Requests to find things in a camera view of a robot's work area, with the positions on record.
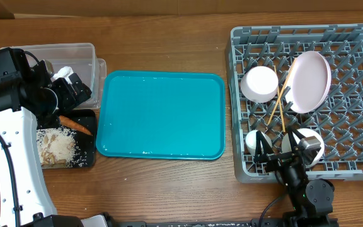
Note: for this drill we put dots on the white tissue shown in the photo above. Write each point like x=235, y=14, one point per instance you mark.
x=65, y=73

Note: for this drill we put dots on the white cup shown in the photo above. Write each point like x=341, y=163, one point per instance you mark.
x=250, y=141

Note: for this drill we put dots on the peanut shells and rice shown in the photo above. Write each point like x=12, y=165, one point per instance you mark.
x=63, y=147

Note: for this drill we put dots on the orange carrot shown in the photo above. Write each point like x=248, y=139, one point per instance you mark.
x=67, y=122

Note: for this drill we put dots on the small white plate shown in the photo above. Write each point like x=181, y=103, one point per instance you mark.
x=259, y=84

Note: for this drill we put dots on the teal serving tray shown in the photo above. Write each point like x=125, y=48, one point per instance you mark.
x=162, y=115

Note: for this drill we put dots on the black waste tray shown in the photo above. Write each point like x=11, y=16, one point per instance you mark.
x=86, y=118

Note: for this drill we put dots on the large white plate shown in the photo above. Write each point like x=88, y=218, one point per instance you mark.
x=309, y=82

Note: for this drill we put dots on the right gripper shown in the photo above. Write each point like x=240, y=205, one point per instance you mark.
x=278, y=159

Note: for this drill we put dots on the grey dishwasher rack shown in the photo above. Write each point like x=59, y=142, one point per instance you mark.
x=338, y=120

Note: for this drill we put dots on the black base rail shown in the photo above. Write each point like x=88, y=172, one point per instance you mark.
x=104, y=219

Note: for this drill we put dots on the white bowl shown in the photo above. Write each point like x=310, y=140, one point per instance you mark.
x=286, y=147

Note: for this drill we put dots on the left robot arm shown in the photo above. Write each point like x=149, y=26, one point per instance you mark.
x=24, y=199

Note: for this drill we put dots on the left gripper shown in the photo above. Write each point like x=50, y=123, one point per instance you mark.
x=70, y=99

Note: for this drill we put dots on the wooden chopstick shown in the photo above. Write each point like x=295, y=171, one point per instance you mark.
x=280, y=106
x=278, y=102

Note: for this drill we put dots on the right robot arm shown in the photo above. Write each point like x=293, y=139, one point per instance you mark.
x=311, y=199

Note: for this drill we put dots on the clear plastic bin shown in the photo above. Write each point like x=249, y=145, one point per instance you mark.
x=81, y=57

